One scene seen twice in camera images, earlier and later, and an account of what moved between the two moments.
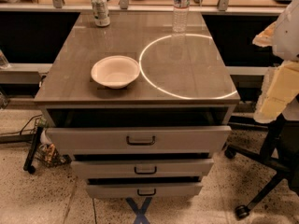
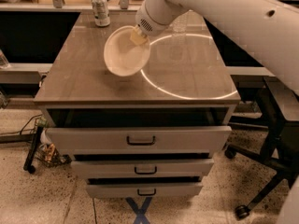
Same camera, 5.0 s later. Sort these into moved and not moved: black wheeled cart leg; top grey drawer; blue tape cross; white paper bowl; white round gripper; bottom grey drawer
Moved: white round gripper; white paper bowl
Not moved: top grey drawer; black wheeled cart leg; blue tape cross; bottom grey drawer
